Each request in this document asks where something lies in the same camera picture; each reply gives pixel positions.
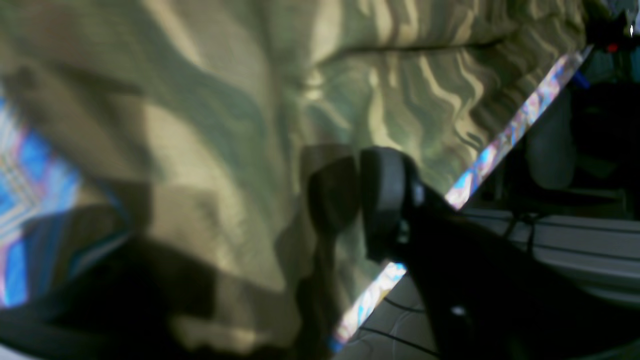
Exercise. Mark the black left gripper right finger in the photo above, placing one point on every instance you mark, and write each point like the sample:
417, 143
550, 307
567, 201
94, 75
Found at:
485, 299

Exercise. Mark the camouflage T-shirt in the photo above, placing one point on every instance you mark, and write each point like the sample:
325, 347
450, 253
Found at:
179, 177

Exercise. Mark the patterned tile tablecloth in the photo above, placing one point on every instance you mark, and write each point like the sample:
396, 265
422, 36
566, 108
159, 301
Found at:
54, 225

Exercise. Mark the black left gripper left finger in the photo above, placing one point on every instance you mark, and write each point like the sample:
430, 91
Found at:
169, 299

